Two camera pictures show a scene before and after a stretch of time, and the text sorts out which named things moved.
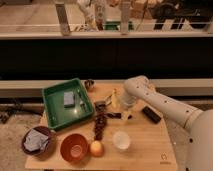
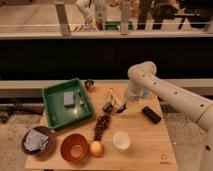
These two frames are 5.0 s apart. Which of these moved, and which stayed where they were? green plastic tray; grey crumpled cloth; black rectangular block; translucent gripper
Moved: translucent gripper
Stayed: green plastic tray; black rectangular block; grey crumpled cloth
